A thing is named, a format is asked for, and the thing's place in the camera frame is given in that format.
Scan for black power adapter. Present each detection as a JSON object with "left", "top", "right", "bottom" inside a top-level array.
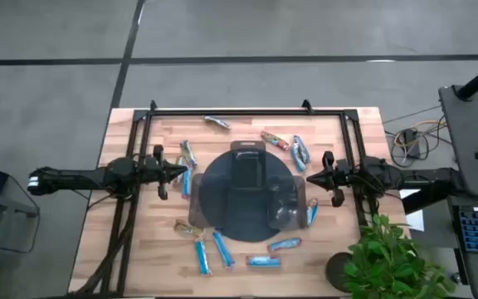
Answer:
[{"left": 400, "top": 128, "right": 421, "bottom": 159}]

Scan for black plant pot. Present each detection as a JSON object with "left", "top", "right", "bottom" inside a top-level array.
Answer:
[{"left": 324, "top": 252, "right": 354, "bottom": 293}]

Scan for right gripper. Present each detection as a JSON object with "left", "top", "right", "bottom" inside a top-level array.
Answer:
[{"left": 306, "top": 150, "right": 354, "bottom": 208}]

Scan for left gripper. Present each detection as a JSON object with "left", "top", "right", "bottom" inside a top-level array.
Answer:
[{"left": 139, "top": 144, "right": 189, "bottom": 201}]

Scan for black floor cables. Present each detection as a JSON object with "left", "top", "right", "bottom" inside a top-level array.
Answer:
[{"left": 383, "top": 105, "right": 450, "bottom": 168}]

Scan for green blue granola bar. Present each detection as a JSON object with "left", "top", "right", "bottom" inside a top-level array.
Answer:
[{"left": 179, "top": 140, "right": 198, "bottom": 169}]

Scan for yellow floor cable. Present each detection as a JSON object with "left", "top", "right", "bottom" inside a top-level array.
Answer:
[{"left": 393, "top": 119, "right": 447, "bottom": 147}]

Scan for grey side table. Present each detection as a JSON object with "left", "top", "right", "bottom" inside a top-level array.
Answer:
[{"left": 0, "top": 174, "right": 41, "bottom": 299}]

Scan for translucent grey plastic bin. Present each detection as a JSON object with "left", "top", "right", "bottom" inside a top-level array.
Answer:
[
  {"left": 266, "top": 174, "right": 309, "bottom": 232},
  {"left": 188, "top": 172, "right": 223, "bottom": 229},
  {"left": 229, "top": 140, "right": 268, "bottom": 190}
]

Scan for silver granola bar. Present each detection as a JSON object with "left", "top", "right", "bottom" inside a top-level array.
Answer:
[{"left": 203, "top": 115, "right": 232, "bottom": 130}]

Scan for dark round divided tray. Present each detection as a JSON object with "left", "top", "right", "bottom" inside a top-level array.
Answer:
[{"left": 198, "top": 148, "right": 297, "bottom": 243}]

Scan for green leafy plant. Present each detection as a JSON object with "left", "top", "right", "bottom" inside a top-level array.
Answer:
[{"left": 342, "top": 213, "right": 458, "bottom": 299}]

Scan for dark grey desk top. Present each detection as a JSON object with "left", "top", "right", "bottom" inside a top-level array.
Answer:
[{"left": 437, "top": 85, "right": 478, "bottom": 199}]

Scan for green yellow granola bar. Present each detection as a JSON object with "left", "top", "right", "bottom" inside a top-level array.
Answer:
[{"left": 173, "top": 218, "right": 206, "bottom": 240}]

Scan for black aluminium rig frame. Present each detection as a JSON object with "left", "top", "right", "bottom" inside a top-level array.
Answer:
[{"left": 97, "top": 99, "right": 383, "bottom": 297}]

